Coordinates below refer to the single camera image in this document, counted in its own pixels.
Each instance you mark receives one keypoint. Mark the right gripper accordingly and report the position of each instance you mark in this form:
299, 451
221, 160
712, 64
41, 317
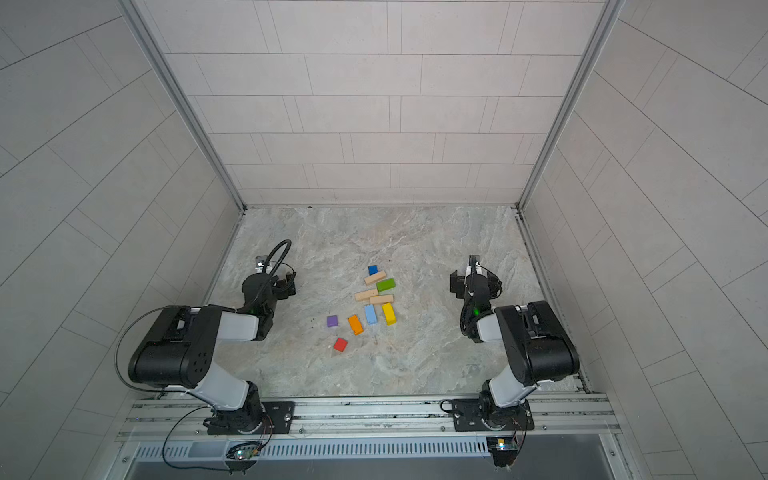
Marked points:
474, 278

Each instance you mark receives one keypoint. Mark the controller board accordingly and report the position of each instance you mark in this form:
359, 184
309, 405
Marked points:
503, 450
244, 451

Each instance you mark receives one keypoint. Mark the yellow wood block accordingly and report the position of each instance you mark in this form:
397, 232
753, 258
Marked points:
390, 316

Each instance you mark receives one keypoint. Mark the orange wood block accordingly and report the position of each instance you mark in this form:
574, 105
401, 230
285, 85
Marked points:
355, 325

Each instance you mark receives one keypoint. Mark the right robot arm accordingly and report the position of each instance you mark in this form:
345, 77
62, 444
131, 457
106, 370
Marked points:
536, 346

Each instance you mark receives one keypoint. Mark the green wood block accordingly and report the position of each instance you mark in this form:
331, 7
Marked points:
385, 285

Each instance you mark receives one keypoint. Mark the natural wood block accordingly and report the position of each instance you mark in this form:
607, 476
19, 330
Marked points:
376, 277
381, 299
365, 295

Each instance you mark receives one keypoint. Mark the right controller board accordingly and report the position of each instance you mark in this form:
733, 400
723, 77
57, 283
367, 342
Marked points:
503, 450

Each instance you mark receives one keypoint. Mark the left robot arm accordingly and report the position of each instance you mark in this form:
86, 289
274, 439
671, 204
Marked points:
178, 351

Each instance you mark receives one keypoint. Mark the left controller board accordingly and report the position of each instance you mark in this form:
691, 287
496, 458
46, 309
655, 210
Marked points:
244, 451

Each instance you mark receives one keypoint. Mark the aluminium mounting rail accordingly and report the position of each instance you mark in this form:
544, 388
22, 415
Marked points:
554, 413

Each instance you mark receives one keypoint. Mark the light blue wood block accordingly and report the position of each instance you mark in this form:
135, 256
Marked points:
370, 314

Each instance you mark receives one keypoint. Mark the vent grille strip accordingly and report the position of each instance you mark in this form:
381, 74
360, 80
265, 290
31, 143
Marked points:
179, 452

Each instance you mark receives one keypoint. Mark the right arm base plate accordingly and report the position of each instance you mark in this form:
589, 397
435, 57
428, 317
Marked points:
474, 415

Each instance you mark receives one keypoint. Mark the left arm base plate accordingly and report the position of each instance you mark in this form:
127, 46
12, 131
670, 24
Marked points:
253, 418

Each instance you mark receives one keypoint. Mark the red wood cube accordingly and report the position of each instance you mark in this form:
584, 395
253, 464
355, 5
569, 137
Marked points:
340, 344

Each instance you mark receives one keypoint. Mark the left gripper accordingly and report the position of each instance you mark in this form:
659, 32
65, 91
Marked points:
282, 285

